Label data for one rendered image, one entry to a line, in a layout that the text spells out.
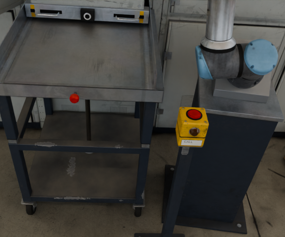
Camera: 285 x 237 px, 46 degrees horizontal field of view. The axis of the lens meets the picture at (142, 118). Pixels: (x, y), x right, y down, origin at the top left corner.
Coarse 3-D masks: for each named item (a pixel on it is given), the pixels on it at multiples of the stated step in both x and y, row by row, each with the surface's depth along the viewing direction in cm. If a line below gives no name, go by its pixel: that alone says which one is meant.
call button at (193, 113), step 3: (189, 111) 102; (192, 111) 102; (195, 111) 102; (198, 111) 102; (189, 114) 101; (192, 114) 101; (195, 114) 101; (198, 114) 101; (192, 117) 100; (195, 117) 100; (198, 117) 101
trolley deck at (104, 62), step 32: (32, 32) 143; (64, 32) 145; (96, 32) 148; (128, 32) 150; (32, 64) 125; (64, 64) 127; (96, 64) 128; (128, 64) 130; (160, 64) 131; (32, 96) 119; (64, 96) 120; (96, 96) 120; (128, 96) 121; (160, 96) 121
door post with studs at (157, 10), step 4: (152, 0) 168; (156, 0) 167; (160, 0) 167; (152, 4) 169; (156, 4) 169; (160, 4) 169; (152, 8) 170; (156, 8) 170; (160, 8) 170; (156, 12) 171; (160, 12) 171; (156, 16) 173; (160, 16) 173; (156, 20) 174; (156, 24) 176
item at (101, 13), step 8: (40, 8) 148; (48, 8) 148; (56, 8) 148; (64, 8) 148; (72, 8) 148; (80, 8) 148; (96, 8) 148; (104, 8) 148; (112, 8) 149; (120, 8) 149; (128, 8) 150; (144, 8) 151; (32, 16) 150; (48, 16) 150; (56, 16) 150; (64, 16) 150; (72, 16) 150; (96, 16) 151; (104, 16) 151; (112, 16) 151; (120, 16) 151; (128, 16) 151; (144, 16) 151
